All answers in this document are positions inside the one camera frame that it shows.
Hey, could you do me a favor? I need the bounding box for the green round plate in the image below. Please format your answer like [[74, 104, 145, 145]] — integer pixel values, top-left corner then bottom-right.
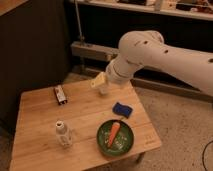
[[96, 120, 134, 157]]

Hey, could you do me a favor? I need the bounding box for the clear plastic bottle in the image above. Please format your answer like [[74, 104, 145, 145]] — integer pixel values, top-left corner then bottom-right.
[[56, 120, 72, 147]]

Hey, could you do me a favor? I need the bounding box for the grey metal shelf beam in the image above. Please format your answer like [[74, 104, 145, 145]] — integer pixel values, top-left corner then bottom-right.
[[71, 41, 119, 62]]

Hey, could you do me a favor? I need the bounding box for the orange carrot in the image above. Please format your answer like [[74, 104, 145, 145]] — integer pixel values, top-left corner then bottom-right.
[[108, 122, 120, 146]]

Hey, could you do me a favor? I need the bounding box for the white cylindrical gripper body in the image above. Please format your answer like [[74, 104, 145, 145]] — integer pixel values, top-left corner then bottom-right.
[[105, 56, 141, 85]]

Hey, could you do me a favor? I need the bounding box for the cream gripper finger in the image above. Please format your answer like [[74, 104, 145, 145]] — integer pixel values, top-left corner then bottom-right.
[[91, 72, 107, 88]]

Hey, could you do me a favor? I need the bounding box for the upper wooden shelf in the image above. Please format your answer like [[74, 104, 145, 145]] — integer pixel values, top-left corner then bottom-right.
[[77, 0, 213, 21]]

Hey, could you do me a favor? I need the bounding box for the brown snack bar package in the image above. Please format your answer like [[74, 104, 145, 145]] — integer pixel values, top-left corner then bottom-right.
[[54, 85, 67, 105]]

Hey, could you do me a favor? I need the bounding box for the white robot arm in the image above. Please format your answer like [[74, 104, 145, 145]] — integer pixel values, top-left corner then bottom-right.
[[91, 30, 213, 96]]

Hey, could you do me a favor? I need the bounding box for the blue sponge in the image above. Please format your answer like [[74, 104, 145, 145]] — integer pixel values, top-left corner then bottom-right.
[[112, 102, 133, 118]]

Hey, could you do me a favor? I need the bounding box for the metal vertical pole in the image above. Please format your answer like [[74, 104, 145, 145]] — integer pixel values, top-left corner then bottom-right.
[[74, 0, 84, 44]]

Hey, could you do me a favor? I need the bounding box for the wooden table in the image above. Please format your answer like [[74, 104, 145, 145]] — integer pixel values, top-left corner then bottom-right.
[[10, 80, 161, 171]]

